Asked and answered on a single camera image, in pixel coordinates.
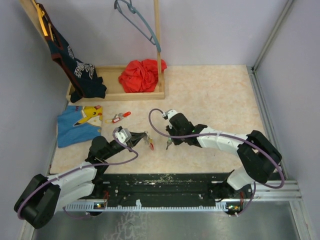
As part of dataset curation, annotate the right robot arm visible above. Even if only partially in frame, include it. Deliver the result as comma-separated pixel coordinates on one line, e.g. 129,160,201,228
163,109,282,198

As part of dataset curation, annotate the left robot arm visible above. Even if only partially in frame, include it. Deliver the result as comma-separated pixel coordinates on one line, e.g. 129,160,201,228
14,127,148,229

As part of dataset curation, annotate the blue pikachu shirt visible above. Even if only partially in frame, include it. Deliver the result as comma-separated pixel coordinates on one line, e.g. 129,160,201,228
56,105,103,148

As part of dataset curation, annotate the red crumpled cloth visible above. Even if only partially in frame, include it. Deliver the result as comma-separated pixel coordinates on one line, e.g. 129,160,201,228
118,59,159,93

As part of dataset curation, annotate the dark navy jersey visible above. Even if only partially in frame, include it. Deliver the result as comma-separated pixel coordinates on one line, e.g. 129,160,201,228
39,3,107,103

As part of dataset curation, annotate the teal clothes hanger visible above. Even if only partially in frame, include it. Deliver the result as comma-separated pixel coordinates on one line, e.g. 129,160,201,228
113,0,162,54

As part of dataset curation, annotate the yellow clothes hanger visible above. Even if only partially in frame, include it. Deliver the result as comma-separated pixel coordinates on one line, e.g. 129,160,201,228
31,0,54,41

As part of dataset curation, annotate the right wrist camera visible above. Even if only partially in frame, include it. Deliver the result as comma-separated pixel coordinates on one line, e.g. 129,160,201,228
162,109,178,120

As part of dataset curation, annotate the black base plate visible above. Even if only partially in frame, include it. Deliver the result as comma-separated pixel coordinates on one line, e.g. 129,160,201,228
47,172,287,208

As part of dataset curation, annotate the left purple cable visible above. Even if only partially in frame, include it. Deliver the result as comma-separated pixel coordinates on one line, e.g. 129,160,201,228
17,128,139,220

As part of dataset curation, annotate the aluminium frame rail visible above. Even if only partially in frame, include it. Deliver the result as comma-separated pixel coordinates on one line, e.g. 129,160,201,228
250,0,320,240

